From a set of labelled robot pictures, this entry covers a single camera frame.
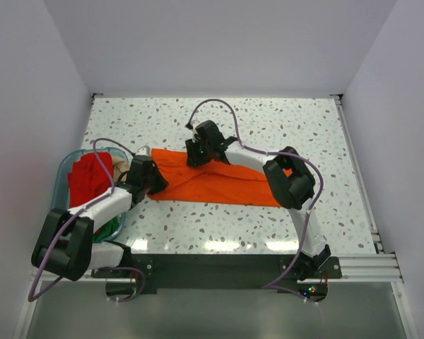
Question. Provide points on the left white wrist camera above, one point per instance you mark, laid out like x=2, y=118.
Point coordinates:
x=144, y=150

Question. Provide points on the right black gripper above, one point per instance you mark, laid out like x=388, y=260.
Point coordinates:
x=192, y=158

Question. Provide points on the clear blue plastic bin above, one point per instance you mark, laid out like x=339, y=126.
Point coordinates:
x=61, y=192

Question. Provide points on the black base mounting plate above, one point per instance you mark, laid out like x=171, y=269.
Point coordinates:
x=149, y=273

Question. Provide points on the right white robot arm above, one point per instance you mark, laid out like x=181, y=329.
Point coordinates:
x=290, y=182

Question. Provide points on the red t shirt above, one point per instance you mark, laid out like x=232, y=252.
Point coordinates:
x=86, y=180

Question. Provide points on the beige t shirt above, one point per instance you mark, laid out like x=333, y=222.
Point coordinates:
x=120, y=168

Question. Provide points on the aluminium frame rail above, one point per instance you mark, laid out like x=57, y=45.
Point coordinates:
x=378, y=268

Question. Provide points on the orange t shirt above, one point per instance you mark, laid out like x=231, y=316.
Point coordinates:
x=214, y=182

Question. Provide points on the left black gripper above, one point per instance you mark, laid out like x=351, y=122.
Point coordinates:
x=162, y=183

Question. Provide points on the green t shirt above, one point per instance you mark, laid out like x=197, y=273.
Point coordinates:
x=107, y=230

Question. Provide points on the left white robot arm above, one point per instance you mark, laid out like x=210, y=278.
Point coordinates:
x=65, y=245

